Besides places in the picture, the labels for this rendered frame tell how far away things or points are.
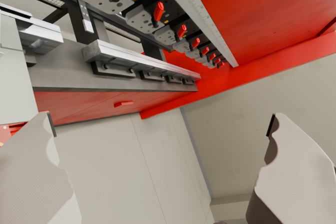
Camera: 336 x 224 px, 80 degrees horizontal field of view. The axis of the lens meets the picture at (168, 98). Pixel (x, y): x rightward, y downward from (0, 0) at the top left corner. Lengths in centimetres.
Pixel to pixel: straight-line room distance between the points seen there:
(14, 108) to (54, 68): 31
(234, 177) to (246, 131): 94
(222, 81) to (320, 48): 97
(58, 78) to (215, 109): 348
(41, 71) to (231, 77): 197
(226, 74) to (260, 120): 180
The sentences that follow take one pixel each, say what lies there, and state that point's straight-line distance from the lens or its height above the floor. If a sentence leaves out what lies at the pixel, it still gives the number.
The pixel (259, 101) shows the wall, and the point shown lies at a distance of 397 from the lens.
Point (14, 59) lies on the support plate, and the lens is 59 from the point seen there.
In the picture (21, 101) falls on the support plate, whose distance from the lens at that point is 56.
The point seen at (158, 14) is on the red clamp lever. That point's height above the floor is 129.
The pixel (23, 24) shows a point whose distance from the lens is 69.
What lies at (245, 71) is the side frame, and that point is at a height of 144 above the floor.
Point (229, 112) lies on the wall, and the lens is 401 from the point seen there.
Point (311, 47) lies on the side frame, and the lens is 247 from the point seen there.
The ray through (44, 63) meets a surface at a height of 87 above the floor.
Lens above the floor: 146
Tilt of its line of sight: 22 degrees down
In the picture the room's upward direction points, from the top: 69 degrees clockwise
